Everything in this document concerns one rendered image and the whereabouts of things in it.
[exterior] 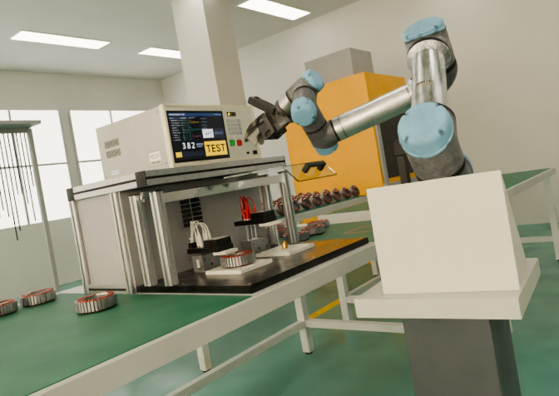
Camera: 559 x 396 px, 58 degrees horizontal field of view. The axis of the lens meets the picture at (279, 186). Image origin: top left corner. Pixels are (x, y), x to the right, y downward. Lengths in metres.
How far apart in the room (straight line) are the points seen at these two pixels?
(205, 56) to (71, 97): 3.60
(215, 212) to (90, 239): 0.44
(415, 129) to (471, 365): 0.50
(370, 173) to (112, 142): 3.68
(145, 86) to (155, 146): 8.21
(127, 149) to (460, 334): 1.20
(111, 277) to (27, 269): 6.52
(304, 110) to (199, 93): 4.50
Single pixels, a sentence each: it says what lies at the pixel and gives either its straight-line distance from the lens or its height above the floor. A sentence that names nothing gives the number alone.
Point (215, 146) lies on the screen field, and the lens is 1.75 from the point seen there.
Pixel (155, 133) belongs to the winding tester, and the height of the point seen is 1.24.
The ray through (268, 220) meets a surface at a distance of 1.77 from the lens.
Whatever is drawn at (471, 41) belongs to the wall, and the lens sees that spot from 6.80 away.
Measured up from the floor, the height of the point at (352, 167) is 1.02.
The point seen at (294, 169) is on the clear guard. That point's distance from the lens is 1.66.
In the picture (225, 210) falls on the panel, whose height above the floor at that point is 0.94.
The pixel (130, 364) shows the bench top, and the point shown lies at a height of 0.73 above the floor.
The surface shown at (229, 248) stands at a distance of 1.62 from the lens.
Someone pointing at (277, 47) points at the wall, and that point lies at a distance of 8.20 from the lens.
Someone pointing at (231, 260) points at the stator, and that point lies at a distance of 1.53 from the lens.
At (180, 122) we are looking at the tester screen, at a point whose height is 1.26.
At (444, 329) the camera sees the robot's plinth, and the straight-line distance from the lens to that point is 1.12.
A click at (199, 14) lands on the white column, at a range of 6.01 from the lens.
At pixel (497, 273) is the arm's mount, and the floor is 0.78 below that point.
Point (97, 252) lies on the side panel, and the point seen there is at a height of 0.89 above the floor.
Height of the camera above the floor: 1.02
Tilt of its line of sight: 1 degrees down
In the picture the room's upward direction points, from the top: 10 degrees counter-clockwise
